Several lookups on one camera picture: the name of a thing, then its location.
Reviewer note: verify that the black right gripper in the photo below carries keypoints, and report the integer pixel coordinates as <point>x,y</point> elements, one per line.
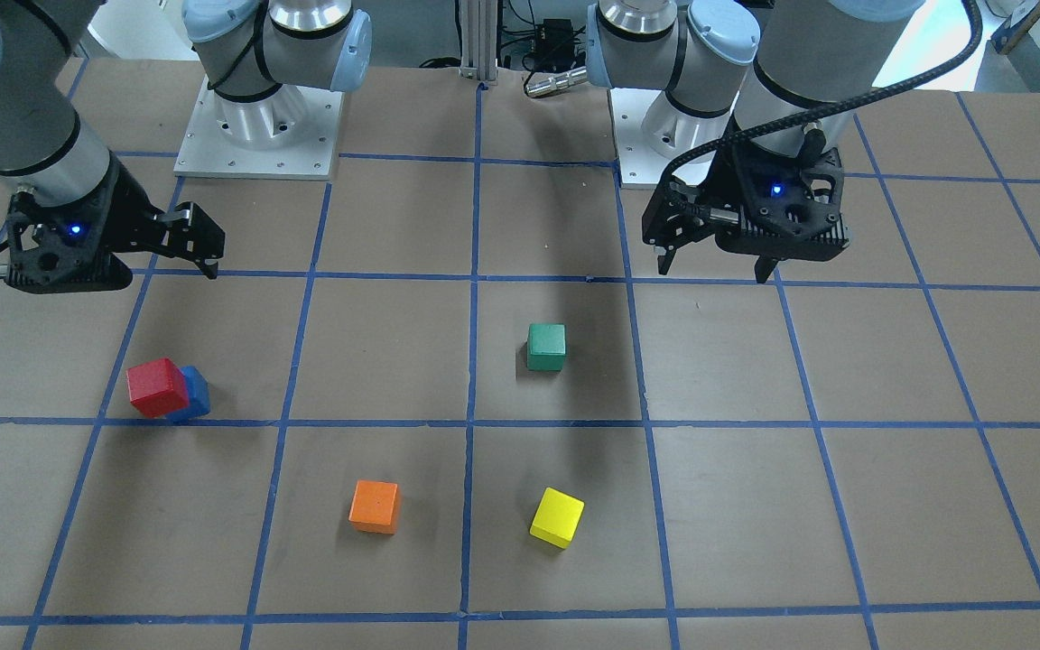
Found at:
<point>130,215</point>

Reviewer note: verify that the red wooden block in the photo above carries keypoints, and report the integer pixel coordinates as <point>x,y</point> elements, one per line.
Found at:
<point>157,388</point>

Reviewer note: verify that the yellow wooden block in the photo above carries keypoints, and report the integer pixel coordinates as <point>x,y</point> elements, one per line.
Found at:
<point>557,518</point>

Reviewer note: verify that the aluminium frame post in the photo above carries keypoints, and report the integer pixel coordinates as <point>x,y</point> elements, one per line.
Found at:
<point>479,39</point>

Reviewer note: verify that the green wooden block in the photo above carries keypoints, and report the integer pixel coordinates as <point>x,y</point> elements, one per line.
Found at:
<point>546,347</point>

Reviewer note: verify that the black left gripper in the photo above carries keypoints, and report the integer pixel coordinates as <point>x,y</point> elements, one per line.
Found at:
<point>726,188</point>

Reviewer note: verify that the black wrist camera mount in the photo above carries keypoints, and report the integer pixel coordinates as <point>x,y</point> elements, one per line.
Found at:
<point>793,209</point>
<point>65,249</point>

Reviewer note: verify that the blue wooden block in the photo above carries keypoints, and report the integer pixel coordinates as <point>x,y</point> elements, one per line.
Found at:
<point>198,397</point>

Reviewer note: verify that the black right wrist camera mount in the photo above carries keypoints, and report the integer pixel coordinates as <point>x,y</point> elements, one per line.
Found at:
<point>65,249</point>

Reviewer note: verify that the silver metal cylinder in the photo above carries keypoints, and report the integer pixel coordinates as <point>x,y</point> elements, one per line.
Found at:
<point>556,83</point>

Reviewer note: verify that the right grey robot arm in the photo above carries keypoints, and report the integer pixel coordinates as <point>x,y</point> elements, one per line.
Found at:
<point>249,49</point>

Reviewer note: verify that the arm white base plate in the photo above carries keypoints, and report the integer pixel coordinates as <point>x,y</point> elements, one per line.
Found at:
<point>292,135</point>
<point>650,132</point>

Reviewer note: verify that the black electronics box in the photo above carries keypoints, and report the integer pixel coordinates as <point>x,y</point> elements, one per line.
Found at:
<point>554,45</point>

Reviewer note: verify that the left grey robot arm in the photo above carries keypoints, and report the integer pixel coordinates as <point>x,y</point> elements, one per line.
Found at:
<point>748,115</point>

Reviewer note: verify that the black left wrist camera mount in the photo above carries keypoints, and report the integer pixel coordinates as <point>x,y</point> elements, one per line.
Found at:
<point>793,209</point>

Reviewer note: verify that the orange wooden block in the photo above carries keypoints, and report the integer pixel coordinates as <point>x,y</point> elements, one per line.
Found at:
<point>375,507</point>

